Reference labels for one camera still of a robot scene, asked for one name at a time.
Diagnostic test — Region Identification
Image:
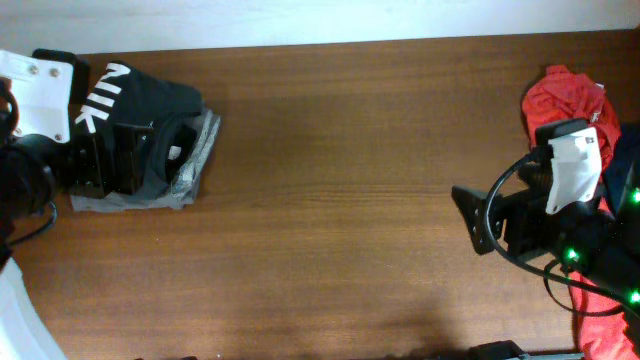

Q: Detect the navy blue garment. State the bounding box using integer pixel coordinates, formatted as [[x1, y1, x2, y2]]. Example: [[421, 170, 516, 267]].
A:
[[604, 123, 639, 207]]

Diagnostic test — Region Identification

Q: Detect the grey folded garment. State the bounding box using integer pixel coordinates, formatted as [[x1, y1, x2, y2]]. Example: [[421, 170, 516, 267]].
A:
[[71, 108, 221, 213]]

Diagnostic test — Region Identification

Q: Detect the black folded garment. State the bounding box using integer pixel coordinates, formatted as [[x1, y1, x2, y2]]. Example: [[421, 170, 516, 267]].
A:
[[165, 125, 198, 183]]

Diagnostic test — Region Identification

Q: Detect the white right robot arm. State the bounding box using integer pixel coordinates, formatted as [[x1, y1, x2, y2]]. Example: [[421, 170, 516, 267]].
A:
[[451, 160, 639, 354]]

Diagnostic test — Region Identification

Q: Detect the dark green Nike t-shirt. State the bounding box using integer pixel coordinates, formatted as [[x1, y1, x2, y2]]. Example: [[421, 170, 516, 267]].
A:
[[74, 61, 205, 186]]

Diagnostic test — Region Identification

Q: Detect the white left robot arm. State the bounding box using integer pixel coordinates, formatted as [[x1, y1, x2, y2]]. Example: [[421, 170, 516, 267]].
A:
[[1, 78, 153, 359]]

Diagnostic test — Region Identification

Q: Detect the red shirt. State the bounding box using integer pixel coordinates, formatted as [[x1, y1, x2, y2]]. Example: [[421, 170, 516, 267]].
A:
[[521, 65, 639, 360]]

